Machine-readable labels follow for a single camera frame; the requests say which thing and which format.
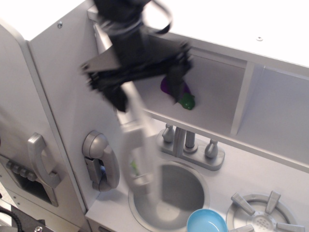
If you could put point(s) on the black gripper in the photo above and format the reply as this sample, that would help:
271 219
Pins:
134 55

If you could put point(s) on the white microwave door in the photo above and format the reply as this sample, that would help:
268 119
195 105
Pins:
138 153

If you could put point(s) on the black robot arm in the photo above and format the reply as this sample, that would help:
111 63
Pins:
124 15

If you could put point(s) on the purple toy eggplant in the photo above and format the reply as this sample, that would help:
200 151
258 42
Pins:
187 101

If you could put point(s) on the grey toy faucet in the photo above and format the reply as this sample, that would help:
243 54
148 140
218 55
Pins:
183 144

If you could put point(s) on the white toy kitchen cabinet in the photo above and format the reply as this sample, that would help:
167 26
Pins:
250 78

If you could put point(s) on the grey toy sink basin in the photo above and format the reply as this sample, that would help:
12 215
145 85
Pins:
183 191

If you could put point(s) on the grey toy fridge door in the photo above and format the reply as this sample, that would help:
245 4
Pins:
26 139

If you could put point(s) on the blue plastic bowl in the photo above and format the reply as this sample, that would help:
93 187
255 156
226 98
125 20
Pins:
206 220

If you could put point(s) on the grey toy stove burner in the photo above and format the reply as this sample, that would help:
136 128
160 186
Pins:
260 213

